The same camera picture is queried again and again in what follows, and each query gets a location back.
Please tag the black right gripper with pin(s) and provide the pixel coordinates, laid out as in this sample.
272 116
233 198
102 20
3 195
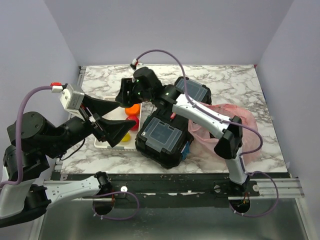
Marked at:
127 85

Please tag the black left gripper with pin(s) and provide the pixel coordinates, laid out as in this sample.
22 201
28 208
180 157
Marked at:
114 130

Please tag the orange fake tangerine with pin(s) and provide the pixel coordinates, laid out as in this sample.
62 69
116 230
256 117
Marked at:
133 110

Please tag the red fake apple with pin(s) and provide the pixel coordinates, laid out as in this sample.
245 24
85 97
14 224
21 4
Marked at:
134 119

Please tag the pink plastic bag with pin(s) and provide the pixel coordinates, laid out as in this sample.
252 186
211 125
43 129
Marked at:
233 137

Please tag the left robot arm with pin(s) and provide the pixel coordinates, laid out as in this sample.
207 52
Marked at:
38 140

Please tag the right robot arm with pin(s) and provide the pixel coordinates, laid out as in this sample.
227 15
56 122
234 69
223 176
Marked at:
189 108

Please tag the yellow fake fruit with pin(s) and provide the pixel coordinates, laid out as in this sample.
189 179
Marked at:
126 138

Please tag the black plastic toolbox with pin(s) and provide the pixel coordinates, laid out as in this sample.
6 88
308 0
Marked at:
163 136

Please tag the blue foil wrapper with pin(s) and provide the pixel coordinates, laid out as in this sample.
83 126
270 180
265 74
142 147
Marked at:
185 151

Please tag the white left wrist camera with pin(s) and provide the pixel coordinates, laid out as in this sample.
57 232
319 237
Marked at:
71 99

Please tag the black mounting base plate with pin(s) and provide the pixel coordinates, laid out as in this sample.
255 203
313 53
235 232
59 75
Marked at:
177 190

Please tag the aluminium frame rail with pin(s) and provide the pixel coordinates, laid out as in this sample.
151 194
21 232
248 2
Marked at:
272 216

